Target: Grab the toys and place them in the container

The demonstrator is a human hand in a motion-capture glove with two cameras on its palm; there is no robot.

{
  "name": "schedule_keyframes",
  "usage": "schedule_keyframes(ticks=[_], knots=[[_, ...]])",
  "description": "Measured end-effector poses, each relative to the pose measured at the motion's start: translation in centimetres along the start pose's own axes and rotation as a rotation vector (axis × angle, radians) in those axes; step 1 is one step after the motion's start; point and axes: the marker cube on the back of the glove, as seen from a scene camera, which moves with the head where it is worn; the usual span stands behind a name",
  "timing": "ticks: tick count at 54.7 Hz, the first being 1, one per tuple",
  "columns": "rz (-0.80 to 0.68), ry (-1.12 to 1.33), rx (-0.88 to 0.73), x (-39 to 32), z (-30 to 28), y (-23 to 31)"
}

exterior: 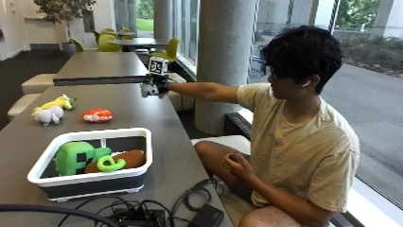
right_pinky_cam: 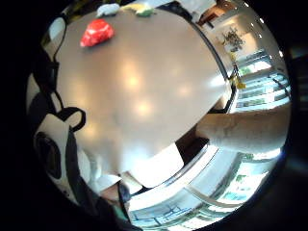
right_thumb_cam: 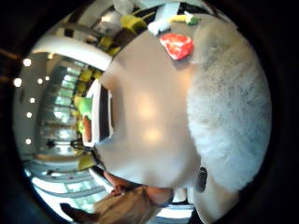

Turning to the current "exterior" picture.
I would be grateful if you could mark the small grey plush toy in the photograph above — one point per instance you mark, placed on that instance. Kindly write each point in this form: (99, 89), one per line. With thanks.
(148, 90)

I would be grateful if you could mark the white marker cube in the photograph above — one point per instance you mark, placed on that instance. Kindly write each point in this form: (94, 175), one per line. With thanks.
(159, 66)

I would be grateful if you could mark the yellow-green chair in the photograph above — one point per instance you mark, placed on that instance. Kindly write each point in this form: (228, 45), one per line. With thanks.
(126, 31)
(171, 50)
(107, 44)
(78, 45)

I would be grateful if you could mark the long grey table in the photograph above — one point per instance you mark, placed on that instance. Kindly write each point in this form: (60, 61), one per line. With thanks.
(99, 67)

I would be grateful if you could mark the large round table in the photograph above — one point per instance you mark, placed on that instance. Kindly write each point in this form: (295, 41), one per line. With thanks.
(135, 42)

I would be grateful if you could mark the red and white plush toy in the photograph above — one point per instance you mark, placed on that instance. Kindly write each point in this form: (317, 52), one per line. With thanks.
(98, 116)

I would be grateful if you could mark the small round table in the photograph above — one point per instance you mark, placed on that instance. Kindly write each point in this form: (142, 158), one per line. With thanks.
(120, 33)

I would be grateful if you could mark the black power adapter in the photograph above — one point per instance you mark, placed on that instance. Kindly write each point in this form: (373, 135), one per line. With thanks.
(208, 217)

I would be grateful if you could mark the the person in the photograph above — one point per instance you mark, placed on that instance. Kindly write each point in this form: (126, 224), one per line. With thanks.
(303, 135)

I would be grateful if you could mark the wide concrete pillar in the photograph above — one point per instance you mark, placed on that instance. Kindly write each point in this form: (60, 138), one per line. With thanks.
(225, 47)

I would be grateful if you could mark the narrow concrete pillar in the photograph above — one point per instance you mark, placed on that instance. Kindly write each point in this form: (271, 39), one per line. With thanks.
(163, 19)

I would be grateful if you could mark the brown plush toy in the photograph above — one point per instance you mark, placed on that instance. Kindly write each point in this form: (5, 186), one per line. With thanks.
(134, 158)

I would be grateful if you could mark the yellow plush toy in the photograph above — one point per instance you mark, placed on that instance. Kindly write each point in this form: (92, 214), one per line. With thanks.
(56, 102)

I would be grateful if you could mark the white plush animal toy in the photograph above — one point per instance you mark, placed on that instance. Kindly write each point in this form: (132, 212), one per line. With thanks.
(50, 114)

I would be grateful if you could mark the green curled plush toy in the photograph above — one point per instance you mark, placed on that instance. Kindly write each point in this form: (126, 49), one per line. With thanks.
(110, 166)

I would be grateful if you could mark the black device box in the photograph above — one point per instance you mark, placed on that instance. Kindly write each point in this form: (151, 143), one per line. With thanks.
(140, 217)

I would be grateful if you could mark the glasses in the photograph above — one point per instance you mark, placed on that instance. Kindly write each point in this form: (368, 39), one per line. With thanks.
(269, 71)

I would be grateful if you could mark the green blocky plush toy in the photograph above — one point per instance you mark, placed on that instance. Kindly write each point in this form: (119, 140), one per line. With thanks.
(74, 157)

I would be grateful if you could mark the white earbud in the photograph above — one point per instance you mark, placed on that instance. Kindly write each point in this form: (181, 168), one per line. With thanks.
(307, 83)

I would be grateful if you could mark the potted tree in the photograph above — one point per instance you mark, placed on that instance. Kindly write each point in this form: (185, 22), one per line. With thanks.
(63, 12)

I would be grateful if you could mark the white and black basin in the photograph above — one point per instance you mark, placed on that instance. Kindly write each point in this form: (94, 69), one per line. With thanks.
(88, 186)

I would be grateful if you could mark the black curved bar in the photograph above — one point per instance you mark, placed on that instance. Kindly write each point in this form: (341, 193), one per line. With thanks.
(51, 209)

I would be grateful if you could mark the wall picture frame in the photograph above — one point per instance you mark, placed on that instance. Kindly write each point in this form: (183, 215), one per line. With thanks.
(88, 20)

